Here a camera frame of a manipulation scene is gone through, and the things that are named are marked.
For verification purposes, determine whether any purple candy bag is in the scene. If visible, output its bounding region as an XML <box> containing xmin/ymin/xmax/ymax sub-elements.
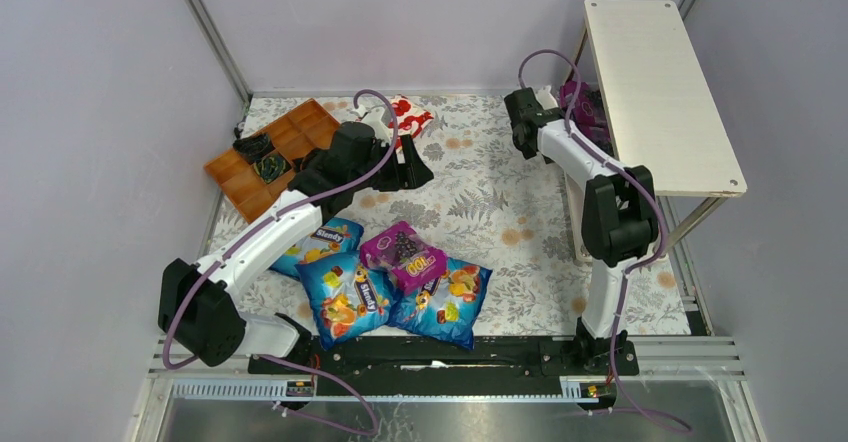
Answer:
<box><xmin>572</xmin><ymin>112</ymin><xmax>614</xmax><ymax>156</ymax></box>
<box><xmin>559</xmin><ymin>80</ymin><xmax>606</xmax><ymax>125</ymax></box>
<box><xmin>359</xmin><ymin>221</ymin><xmax>448</xmax><ymax>295</ymax></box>

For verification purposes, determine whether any blue Slendy candy bag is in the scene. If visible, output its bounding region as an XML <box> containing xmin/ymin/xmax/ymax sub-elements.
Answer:
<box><xmin>296</xmin><ymin>251</ymin><xmax>398</xmax><ymax>350</ymax></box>
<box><xmin>269</xmin><ymin>217</ymin><xmax>364</xmax><ymax>280</ymax></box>
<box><xmin>387</xmin><ymin>258</ymin><xmax>493</xmax><ymax>350</ymax></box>

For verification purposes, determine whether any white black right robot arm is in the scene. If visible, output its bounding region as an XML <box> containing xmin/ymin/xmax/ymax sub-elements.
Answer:
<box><xmin>504</xmin><ymin>88</ymin><xmax>665</xmax><ymax>358</ymax></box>

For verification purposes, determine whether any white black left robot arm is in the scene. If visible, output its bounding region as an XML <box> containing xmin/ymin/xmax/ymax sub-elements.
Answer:
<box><xmin>157</xmin><ymin>122</ymin><xmax>433</xmax><ymax>370</ymax></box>

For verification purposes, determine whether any purple candy bag on shelf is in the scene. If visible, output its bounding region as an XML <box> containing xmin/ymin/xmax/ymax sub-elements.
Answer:
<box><xmin>559</xmin><ymin>80</ymin><xmax>606</xmax><ymax>125</ymax></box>

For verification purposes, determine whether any white wooden two-tier shelf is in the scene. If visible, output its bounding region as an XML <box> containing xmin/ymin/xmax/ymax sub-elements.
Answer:
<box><xmin>584</xmin><ymin>0</ymin><xmax>747</xmax><ymax>247</ymax></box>

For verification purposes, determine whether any orange wooden divider tray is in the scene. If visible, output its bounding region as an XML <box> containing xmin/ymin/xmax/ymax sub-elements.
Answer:
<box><xmin>204</xmin><ymin>99</ymin><xmax>339</xmax><ymax>222</ymax></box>

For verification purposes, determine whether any red floral folded cloth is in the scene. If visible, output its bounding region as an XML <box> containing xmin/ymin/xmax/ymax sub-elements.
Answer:
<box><xmin>390</xmin><ymin>95</ymin><xmax>435</xmax><ymax>139</ymax></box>

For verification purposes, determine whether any orange black rolled sock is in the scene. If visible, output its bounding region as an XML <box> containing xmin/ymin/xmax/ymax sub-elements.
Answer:
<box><xmin>292</xmin><ymin>148</ymin><xmax>320</xmax><ymax>173</ymax></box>

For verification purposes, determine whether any green black rolled sock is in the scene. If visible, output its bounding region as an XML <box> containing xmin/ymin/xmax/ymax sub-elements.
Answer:
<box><xmin>252</xmin><ymin>152</ymin><xmax>291</xmax><ymax>185</ymax></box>

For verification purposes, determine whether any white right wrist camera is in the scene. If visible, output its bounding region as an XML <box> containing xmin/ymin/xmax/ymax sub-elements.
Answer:
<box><xmin>534</xmin><ymin>86</ymin><xmax>560</xmax><ymax>110</ymax></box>

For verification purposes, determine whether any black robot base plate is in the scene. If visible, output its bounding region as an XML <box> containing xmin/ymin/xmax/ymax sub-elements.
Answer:
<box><xmin>287</xmin><ymin>336</ymin><xmax>611</xmax><ymax>398</ymax></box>

